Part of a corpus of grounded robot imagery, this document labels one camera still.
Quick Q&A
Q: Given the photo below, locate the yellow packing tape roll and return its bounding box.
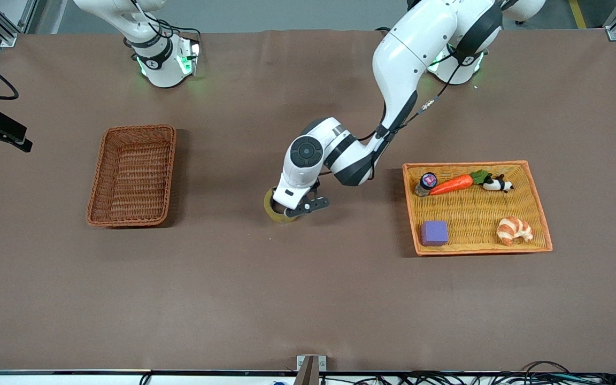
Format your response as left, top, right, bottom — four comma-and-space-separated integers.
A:
263, 187, 299, 224

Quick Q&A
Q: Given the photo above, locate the brown deep wicker basket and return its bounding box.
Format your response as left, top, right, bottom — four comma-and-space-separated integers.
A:
86, 124, 177, 228

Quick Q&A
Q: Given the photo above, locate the orange flat wicker basket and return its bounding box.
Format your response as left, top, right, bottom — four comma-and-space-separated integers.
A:
402, 160, 553, 257

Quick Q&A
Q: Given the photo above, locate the brown table mat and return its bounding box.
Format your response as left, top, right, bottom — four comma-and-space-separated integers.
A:
0, 29, 616, 373

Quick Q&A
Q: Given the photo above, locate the small jar purple lid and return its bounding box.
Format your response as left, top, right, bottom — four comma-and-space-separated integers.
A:
414, 172, 438, 198

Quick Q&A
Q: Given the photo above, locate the purple foam cube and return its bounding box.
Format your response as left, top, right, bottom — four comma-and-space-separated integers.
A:
420, 220, 450, 247

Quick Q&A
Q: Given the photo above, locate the orange toy carrot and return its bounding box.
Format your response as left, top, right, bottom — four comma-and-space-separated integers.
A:
429, 170, 493, 196

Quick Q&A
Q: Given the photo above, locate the black white panda toy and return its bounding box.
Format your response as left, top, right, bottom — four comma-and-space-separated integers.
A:
482, 174, 514, 194

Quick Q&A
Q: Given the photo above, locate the toy croissant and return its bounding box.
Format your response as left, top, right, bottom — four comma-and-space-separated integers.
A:
496, 216, 534, 247

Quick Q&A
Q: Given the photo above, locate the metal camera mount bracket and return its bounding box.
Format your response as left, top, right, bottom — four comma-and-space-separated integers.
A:
293, 355, 327, 385

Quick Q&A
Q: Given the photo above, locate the black right arm base cable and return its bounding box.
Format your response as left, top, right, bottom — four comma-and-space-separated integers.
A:
124, 0, 202, 62

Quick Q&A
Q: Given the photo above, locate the black cable bundle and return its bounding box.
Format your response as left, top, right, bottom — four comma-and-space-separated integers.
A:
321, 361, 616, 385

